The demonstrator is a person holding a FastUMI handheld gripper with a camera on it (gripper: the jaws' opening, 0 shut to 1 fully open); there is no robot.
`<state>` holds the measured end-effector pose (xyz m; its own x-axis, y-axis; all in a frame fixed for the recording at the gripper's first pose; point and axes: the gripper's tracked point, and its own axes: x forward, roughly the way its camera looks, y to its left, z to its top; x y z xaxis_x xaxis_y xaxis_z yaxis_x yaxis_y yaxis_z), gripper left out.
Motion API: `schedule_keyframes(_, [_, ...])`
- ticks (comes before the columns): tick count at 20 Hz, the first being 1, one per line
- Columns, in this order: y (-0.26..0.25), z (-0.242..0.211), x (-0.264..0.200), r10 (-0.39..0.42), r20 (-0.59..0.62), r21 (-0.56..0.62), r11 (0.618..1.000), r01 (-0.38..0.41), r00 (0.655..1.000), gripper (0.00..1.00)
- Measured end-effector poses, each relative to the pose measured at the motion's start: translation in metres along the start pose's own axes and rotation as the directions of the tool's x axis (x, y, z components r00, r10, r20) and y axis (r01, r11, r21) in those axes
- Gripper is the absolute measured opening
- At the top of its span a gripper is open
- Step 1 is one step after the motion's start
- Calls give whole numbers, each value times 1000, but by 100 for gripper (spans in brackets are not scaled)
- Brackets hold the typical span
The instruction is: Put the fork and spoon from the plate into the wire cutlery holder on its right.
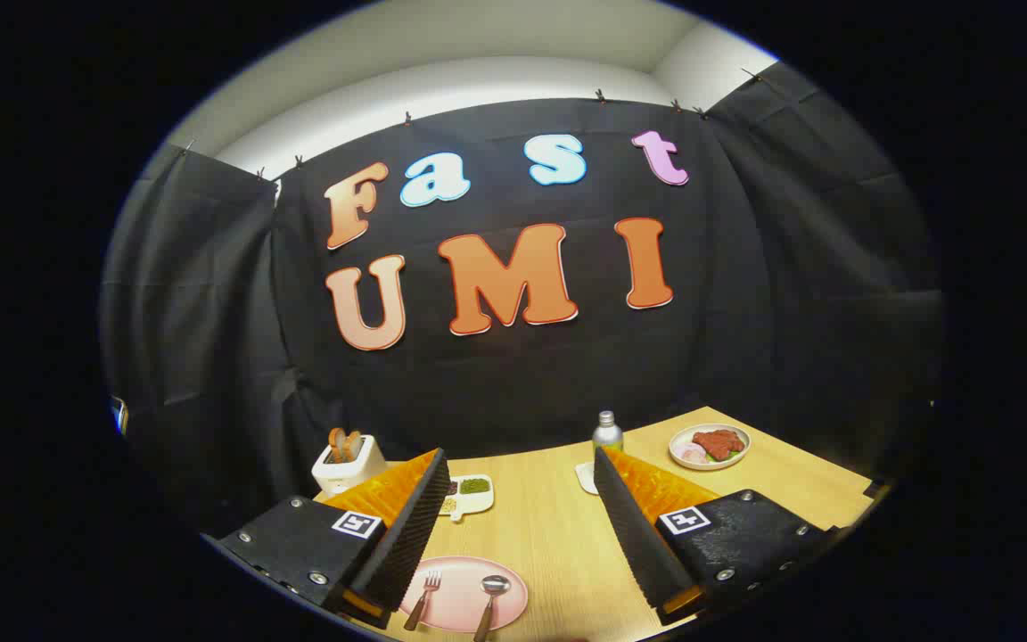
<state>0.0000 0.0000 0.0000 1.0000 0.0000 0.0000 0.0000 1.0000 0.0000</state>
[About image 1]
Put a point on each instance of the white toaster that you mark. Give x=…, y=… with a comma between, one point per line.
x=349, y=474

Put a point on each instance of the white round food plate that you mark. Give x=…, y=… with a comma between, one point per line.
x=743, y=446

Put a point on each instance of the green mung beans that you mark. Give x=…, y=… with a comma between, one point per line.
x=475, y=486

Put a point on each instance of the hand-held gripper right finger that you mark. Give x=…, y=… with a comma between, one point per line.
x=634, y=535

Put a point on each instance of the pink round plate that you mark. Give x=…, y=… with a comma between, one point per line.
x=458, y=608

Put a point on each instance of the white square coaster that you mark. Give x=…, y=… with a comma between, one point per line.
x=586, y=477

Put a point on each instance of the pink ham slices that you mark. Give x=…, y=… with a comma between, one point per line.
x=694, y=455

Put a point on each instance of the brown toast slice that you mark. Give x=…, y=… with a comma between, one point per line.
x=353, y=443
x=336, y=441

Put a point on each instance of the green label soda bottle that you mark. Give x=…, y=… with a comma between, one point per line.
x=607, y=435

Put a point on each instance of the white divided dish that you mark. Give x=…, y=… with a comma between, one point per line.
x=475, y=504

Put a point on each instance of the brown meat piece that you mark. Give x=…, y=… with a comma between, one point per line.
x=718, y=443

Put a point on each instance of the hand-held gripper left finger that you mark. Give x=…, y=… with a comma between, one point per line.
x=406, y=535

